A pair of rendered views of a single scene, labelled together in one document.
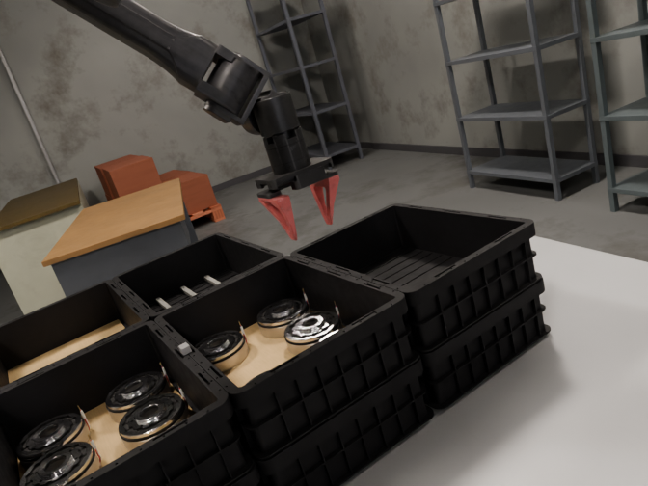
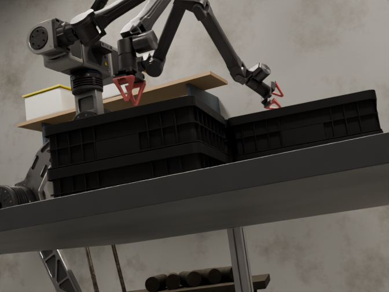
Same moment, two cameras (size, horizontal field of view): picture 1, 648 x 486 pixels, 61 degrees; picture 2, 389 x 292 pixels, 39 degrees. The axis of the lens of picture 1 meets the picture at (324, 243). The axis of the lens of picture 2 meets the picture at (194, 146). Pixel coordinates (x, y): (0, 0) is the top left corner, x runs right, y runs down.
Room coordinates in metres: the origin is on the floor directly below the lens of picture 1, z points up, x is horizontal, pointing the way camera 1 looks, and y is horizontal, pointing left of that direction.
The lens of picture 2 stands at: (2.08, -1.07, 0.58)
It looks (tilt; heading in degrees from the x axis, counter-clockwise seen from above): 11 degrees up; 134
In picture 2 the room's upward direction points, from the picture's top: 8 degrees counter-clockwise
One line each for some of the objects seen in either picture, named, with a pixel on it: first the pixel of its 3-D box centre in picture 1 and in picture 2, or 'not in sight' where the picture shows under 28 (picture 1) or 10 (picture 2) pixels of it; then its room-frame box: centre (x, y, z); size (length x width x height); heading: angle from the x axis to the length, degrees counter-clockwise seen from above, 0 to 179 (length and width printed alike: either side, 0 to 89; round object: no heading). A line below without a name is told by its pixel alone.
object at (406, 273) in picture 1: (407, 267); (140, 145); (1.00, -0.14, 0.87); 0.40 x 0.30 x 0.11; 27
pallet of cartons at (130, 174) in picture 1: (155, 191); not in sight; (6.08, 1.60, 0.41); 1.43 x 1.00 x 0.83; 20
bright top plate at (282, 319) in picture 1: (282, 310); not in sight; (0.99, 0.12, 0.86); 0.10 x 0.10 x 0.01
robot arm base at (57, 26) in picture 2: not in sight; (68, 33); (0.40, 0.07, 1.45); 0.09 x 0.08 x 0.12; 110
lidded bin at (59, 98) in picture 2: not in sight; (55, 106); (-2.31, 1.70, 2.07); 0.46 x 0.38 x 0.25; 20
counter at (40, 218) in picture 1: (56, 236); not in sight; (5.34, 2.47, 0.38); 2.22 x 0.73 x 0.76; 20
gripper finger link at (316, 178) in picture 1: (313, 198); (127, 87); (0.81, 0.00, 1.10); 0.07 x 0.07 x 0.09; 26
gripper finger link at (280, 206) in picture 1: (292, 206); (132, 90); (0.79, 0.03, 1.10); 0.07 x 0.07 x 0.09; 26
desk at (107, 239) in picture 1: (147, 265); not in sight; (3.38, 1.11, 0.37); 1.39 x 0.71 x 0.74; 10
